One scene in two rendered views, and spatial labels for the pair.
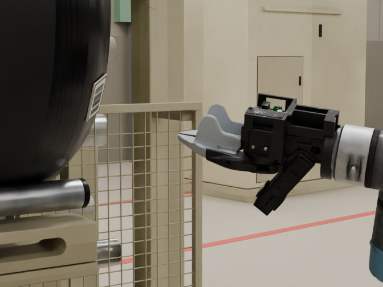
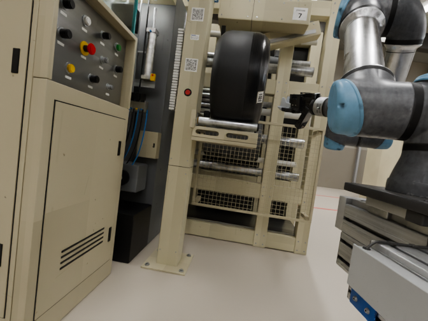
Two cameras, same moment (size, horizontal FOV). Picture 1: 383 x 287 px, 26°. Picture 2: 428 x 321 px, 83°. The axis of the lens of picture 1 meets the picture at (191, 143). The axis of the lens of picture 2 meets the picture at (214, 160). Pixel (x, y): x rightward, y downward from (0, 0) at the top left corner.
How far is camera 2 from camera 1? 60 cm
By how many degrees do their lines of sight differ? 38
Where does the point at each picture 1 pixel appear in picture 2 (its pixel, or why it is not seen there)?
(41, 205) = (244, 127)
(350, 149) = (318, 102)
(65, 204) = (251, 128)
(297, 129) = (304, 98)
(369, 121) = not seen: outside the picture
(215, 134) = (284, 103)
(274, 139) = (297, 101)
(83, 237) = (253, 136)
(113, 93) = (348, 167)
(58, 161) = (249, 115)
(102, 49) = (262, 83)
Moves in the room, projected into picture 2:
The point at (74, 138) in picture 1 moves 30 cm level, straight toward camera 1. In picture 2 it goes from (253, 107) to (227, 93)
